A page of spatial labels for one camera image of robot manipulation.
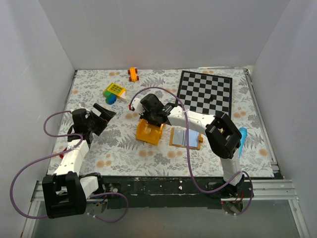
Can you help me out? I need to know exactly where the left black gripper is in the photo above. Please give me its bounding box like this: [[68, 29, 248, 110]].
[[87, 104, 115, 135]]

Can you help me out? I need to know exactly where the tan leather card holder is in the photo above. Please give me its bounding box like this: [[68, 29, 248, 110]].
[[169, 127, 203, 150]]

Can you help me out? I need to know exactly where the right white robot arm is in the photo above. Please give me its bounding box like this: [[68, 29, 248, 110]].
[[129, 94, 244, 197]]

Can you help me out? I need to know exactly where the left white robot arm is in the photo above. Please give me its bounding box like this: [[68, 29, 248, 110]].
[[42, 104, 116, 219]]

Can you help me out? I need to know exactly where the yellow plastic bin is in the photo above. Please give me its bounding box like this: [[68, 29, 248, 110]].
[[136, 119, 164, 145]]

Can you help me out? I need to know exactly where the yellow green toy block house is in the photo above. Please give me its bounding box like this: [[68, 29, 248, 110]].
[[103, 83, 127, 105]]

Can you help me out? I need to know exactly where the floral table mat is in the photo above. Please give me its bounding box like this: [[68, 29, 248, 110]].
[[48, 68, 273, 178]]

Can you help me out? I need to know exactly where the orange toy car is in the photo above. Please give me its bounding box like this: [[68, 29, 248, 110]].
[[128, 67, 139, 82]]

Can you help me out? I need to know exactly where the black white chessboard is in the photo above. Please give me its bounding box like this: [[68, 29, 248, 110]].
[[177, 71, 233, 116]]

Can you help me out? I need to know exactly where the red toy block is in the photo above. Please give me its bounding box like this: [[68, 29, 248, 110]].
[[59, 148, 67, 159]]

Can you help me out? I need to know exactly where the blue toy microphone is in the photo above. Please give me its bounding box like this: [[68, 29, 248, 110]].
[[239, 127, 248, 158]]

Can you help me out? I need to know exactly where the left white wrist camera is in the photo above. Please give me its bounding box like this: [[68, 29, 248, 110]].
[[79, 108, 90, 118]]

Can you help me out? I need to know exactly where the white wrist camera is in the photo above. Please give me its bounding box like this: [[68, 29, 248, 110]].
[[79, 108, 90, 118], [129, 98, 144, 115]]

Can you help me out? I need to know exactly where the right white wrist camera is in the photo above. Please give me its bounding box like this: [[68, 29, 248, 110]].
[[129, 98, 144, 115]]

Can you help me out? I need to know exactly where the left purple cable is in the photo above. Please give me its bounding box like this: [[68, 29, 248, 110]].
[[10, 111, 129, 223]]

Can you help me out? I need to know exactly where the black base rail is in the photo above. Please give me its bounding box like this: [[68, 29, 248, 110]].
[[89, 176, 253, 209]]

